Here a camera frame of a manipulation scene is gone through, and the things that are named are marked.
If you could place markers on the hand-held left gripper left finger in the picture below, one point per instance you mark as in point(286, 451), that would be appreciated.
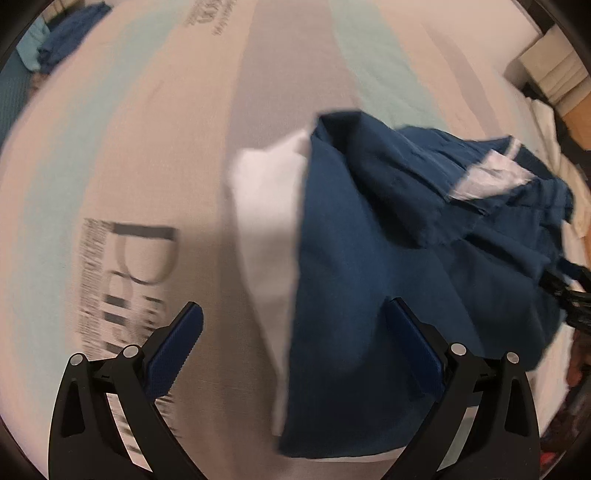
point(178, 344)

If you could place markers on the blue clothes pile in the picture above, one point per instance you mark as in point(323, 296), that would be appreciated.
point(74, 37)

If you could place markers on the striped mattress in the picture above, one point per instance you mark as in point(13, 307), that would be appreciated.
point(184, 138)

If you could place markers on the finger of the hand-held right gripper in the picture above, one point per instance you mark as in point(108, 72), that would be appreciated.
point(570, 295)

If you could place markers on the cream folded cloth stack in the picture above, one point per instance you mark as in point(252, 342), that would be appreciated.
point(551, 64)

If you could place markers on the cream and black jacket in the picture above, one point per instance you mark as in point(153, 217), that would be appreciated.
point(549, 134)

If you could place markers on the white and blue jacket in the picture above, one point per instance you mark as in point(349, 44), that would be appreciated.
point(369, 254)

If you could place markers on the teal cloth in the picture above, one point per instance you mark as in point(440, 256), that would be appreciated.
point(34, 48)

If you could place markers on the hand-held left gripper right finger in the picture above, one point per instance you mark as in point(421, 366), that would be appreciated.
point(415, 341)

